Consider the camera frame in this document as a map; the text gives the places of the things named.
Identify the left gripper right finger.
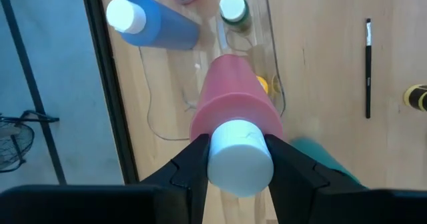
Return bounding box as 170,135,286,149
265,134,427,224

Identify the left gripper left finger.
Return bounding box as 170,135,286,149
0,133,211,224

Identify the small lemon yellow paint bottle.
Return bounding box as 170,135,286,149
402,83,427,113

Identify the tall salmon pink paint bottle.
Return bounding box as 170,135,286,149
189,53,285,199

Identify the tall lavender paint bottle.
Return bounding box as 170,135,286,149
105,0,201,51

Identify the small dark green paint bottle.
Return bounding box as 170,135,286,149
218,0,253,34

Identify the teal plastic cup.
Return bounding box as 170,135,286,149
287,136,370,190

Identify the black floor fan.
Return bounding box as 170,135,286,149
0,109,61,174

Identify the clear plastic bin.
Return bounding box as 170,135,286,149
135,0,288,142

